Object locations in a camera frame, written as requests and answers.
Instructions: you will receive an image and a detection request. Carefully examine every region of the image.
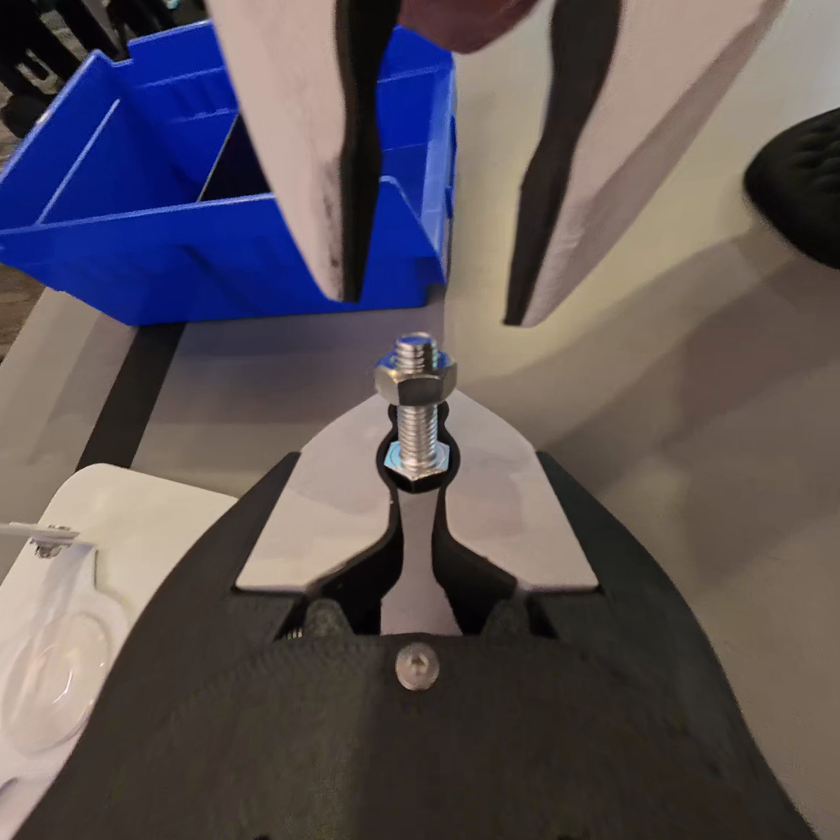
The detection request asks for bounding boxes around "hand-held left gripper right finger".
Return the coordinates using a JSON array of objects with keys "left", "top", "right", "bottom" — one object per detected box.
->
[{"left": 432, "top": 392, "right": 601, "bottom": 634}]

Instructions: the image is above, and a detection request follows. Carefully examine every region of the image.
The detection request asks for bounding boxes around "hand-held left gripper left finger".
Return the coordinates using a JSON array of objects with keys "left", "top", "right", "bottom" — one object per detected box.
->
[{"left": 234, "top": 399, "right": 404, "bottom": 634}]

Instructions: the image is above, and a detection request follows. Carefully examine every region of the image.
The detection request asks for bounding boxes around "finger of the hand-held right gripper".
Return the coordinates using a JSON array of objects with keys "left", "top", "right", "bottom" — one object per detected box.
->
[
  {"left": 504, "top": 0, "right": 788, "bottom": 329},
  {"left": 203, "top": 0, "right": 403, "bottom": 303}
]

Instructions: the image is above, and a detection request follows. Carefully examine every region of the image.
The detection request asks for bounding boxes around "silver hex bolt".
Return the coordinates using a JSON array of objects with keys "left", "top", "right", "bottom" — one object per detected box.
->
[{"left": 375, "top": 331, "right": 457, "bottom": 493}]

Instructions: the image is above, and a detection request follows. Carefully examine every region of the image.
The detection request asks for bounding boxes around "silver hex nut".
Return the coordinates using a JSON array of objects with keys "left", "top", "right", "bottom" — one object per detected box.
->
[{"left": 374, "top": 351, "right": 458, "bottom": 409}]

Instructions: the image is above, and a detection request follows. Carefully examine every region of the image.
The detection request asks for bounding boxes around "blue plastic bin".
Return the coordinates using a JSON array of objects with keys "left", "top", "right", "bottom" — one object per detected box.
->
[{"left": 0, "top": 20, "right": 458, "bottom": 327}]

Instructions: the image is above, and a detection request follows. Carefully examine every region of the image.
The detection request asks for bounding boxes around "person's right hand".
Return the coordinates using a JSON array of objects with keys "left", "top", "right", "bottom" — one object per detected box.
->
[{"left": 397, "top": 0, "right": 527, "bottom": 56}]

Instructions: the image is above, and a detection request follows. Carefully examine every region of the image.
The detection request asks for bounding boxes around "black wrist rest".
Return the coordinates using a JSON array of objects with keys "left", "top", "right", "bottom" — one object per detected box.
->
[{"left": 745, "top": 108, "right": 840, "bottom": 270}]

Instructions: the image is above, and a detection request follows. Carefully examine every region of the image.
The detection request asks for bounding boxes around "white metal stand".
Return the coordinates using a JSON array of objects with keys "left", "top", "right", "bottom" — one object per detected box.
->
[{"left": 0, "top": 462, "right": 238, "bottom": 808}]

